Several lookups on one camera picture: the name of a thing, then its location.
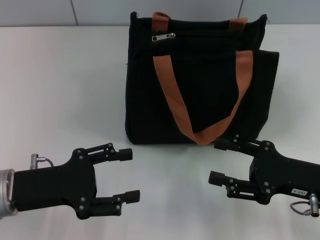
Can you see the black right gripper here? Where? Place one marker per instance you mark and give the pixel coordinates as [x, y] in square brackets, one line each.
[282, 175]

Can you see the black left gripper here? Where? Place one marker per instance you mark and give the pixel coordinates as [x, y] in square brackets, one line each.
[50, 187]

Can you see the silver zipper pull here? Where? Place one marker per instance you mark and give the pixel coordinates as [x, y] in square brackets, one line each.
[160, 38]

